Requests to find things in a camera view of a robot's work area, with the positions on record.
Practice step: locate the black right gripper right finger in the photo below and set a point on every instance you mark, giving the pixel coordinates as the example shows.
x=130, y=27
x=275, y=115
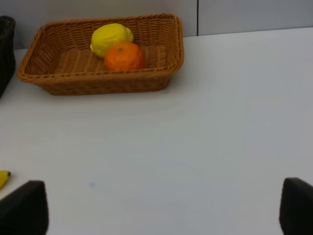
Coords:
x=296, y=207

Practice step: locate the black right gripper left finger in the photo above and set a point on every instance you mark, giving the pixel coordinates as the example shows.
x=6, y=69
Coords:
x=25, y=210

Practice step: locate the yellow banana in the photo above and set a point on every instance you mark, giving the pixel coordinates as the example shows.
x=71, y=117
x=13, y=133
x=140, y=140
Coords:
x=4, y=177

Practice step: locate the orange mandarin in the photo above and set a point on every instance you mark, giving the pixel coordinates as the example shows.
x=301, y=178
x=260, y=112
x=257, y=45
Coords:
x=124, y=56

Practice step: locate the yellow lemon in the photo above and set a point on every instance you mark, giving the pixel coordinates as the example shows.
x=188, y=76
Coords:
x=108, y=36

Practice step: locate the dark brown wicker basket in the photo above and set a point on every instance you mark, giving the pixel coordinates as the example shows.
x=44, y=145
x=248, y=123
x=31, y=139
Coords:
x=7, y=57

